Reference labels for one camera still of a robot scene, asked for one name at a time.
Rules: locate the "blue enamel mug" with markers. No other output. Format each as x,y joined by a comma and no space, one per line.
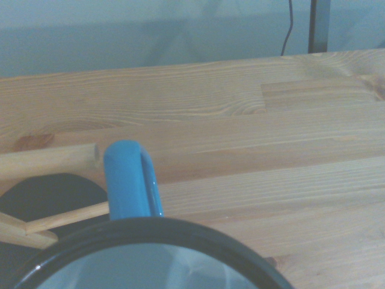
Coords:
129,186

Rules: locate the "wooden mug tree black base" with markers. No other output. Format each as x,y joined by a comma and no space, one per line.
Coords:
45,159

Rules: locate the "black camera stand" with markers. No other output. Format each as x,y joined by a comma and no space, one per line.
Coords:
319,27

